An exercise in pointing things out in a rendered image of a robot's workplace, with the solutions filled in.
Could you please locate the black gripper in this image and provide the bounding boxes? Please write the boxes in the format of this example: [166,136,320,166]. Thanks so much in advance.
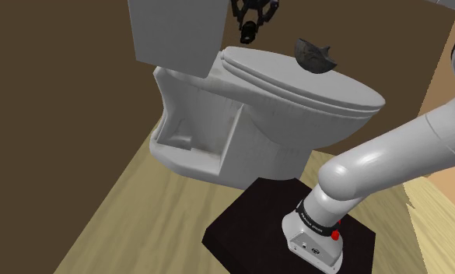
[230,0,280,26]

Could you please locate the small black cylinder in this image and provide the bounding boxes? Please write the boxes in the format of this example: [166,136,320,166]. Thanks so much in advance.
[239,20,259,45]

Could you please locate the dark grey bowl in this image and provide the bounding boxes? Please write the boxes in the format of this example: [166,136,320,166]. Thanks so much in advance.
[293,37,338,75]

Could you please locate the white toilet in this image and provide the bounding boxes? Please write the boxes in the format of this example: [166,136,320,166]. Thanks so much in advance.
[128,0,387,191]

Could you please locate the dark robot stand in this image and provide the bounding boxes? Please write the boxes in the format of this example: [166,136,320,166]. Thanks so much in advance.
[201,177,377,274]

